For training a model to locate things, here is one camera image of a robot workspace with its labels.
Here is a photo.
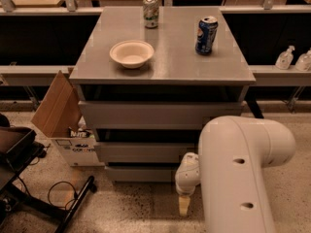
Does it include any grey bottom drawer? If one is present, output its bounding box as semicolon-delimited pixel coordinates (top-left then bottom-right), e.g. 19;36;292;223
105;166;176;183

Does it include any green white soda can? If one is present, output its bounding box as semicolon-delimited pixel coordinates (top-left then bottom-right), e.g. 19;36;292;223
143;0;159;28

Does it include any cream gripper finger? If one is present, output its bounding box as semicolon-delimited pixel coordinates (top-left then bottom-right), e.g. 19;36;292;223
179;196;190;216

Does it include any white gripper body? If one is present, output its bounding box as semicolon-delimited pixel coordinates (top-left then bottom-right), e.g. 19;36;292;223
175;152;200;196

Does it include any grey drawer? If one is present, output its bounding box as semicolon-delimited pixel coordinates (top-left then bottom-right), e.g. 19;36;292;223
79;101;243;130
105;166;176;183
94;142;197;164

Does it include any grey middle drawer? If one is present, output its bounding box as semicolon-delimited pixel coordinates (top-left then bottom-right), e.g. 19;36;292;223
94;142;197;164

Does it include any blue pepsi can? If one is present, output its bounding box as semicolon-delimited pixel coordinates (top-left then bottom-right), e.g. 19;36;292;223
195;16;218;55

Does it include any grey top drawer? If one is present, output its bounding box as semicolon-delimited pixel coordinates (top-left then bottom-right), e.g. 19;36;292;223
79;101;243;130

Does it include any clear sanitizer pump bottle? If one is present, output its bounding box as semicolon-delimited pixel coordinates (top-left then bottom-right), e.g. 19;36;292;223
275;46;295;70

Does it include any open cardboard box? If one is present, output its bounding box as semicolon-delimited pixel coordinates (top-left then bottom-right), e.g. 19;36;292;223
31;71;104;167

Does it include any black looped floor cable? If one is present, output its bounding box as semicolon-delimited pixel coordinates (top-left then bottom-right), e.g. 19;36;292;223
47;181;79;212

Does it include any grey drawer cabinet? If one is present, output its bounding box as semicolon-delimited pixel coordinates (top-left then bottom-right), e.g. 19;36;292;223
70;7;255;170

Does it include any grey metal shelf rail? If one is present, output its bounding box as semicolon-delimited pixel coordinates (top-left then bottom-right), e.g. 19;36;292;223
0;65;311;86

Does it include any white paper bowl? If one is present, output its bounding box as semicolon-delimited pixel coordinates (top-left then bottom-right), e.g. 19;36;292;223
110;40;155;69

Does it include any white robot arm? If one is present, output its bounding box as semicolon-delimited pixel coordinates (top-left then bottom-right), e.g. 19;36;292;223
175;116;296;233

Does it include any black rolling stand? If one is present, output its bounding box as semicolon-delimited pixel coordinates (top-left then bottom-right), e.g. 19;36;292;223
0;113;97;233

